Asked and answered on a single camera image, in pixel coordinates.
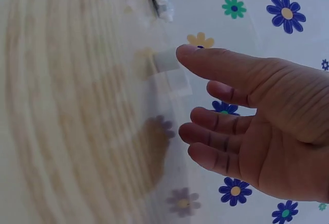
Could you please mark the white tape piece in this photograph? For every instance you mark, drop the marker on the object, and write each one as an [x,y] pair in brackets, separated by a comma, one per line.
[167,60]

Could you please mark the person's right thumb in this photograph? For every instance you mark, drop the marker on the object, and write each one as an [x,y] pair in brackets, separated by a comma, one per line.
[216,63]

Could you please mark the person's right hand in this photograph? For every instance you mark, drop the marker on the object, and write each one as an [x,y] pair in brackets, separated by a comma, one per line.
[282,131]

